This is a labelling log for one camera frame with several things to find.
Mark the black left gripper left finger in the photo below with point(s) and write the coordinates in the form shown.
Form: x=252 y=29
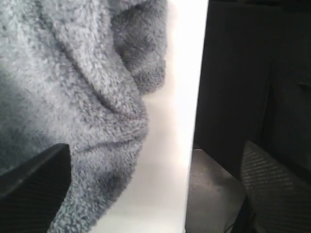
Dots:
x=32 y=193

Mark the grey-blue fluffy towel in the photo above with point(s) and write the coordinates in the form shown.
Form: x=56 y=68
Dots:
x=74 y=72

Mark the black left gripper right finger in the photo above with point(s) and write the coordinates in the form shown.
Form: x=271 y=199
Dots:
x=279 y=191

